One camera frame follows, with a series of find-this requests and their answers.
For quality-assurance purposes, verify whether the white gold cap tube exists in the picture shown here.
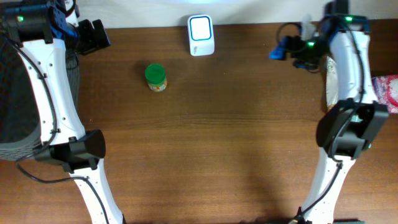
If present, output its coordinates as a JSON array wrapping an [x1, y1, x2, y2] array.
[[326, 57, 338, 111]]

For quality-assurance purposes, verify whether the green lid glass jar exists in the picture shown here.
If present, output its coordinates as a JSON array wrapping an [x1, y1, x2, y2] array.
[[145, 64, 167, 92]]

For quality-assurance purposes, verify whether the purple red snack bag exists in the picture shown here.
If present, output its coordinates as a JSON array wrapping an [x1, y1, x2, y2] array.
[[372, 75, 398, 114]]

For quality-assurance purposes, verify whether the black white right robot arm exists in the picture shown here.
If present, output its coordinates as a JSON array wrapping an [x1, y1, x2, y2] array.
[[269, 1, 389, 223]]

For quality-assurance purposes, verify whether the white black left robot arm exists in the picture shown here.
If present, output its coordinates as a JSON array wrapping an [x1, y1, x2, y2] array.
[[1, 1, 125, 223]]

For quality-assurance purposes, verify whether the white barcode scanner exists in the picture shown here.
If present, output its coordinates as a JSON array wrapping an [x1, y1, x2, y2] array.
[[187, 14, 215, 57]]

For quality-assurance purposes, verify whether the grey plastic mesh basket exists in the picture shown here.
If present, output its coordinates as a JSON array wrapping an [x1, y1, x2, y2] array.
[[1, 35, 85, 161]]

